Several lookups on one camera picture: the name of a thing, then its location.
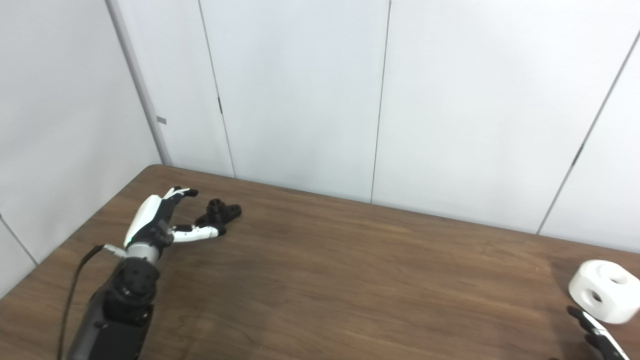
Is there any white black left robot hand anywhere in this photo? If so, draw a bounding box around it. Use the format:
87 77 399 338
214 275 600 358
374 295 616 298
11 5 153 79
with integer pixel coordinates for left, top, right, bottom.
122 186 221 249

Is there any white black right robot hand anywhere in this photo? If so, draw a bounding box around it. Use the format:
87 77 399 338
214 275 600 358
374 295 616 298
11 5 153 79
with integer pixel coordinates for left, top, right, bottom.
566 306 631 360

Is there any round white piece with holes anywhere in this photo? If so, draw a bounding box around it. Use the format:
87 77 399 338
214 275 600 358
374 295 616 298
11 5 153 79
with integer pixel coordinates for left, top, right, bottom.
568 259 640 324

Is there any black flanged holder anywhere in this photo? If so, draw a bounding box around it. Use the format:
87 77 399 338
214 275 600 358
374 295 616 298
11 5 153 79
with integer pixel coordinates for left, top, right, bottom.
194 198 242 236

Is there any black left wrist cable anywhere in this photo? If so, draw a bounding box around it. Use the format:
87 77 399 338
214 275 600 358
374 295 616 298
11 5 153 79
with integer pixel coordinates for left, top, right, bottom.
56 244 127 360

